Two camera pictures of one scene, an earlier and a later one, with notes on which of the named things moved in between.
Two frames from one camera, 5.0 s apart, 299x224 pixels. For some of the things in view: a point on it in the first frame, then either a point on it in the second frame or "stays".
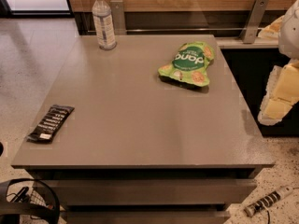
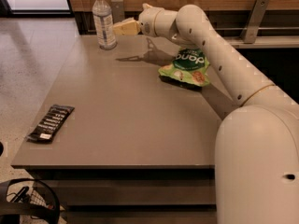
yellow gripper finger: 271,30 -> 147,19
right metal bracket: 253,22 stays
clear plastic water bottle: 103,22 stays
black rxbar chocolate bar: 47,128 stays
